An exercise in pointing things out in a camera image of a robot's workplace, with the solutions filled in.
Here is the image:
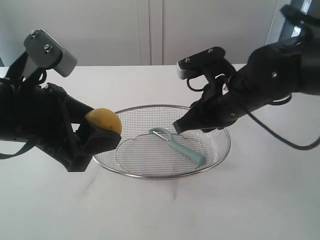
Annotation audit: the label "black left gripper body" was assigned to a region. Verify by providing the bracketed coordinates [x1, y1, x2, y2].
[0, 78, 90, 172]

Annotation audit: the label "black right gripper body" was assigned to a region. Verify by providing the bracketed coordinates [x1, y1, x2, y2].
[189, 74, 250, 132]

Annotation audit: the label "yellow lemon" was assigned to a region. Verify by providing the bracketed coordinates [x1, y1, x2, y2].
[84, 108, 122, 135]

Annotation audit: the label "teal handled vegetable peeler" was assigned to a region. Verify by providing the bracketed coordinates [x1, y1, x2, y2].
[148, 127, 206, 166]

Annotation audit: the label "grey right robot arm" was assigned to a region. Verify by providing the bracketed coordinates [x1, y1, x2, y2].
[173, 4, 320, 134]

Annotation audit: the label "white cabinet doors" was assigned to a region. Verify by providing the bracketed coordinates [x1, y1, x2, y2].
[0, 0, 285, 66]

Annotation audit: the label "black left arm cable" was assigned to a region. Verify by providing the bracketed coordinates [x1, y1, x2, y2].
[0, 134, 38, 161]

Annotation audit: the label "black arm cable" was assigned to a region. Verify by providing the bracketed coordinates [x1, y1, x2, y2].
[0, 134, 38, 161]
[186, 74, 320, 151]

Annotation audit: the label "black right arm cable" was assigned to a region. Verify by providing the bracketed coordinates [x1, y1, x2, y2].
[186, 74, 320, 151]

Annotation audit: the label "metal wire mesh basket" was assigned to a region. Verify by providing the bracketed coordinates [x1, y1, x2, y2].
[93, 104, 231, 180]

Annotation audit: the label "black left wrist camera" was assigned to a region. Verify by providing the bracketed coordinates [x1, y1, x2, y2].
[4, 29, 78, 87]

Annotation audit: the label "window with dark frame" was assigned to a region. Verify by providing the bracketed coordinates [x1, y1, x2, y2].
[272, 0, 320, 64]

